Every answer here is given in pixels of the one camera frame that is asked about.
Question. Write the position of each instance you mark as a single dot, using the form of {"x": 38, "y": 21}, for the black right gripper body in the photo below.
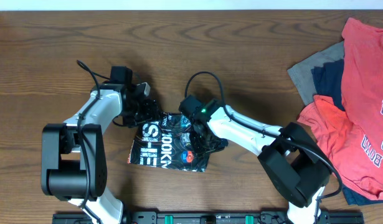
{"x": 205, "y": 145}

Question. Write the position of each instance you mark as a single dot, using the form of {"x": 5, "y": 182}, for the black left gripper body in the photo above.
{"x": 139, "y": 112}

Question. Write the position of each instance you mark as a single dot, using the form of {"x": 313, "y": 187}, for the black orange-patterned jersey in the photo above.
{"x": 167, "y": 143}

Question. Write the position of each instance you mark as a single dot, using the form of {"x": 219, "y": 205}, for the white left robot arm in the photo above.
{"x": 73, "y": 161}

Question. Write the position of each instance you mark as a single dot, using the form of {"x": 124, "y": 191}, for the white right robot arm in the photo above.
{"x": 296, "y": 166}

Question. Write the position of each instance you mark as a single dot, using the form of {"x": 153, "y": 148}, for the grey t-shirt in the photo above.
{"x": 301, "y": 75}

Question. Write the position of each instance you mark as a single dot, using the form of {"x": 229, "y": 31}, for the navy blue t-shirt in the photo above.
{"x": 327, "y": 81}

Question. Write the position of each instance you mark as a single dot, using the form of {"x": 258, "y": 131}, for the red printed t-shirt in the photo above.
{"x": 352, "y": 138}

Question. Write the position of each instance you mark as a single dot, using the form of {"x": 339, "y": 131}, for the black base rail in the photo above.
{"x": 264, "y": 217}

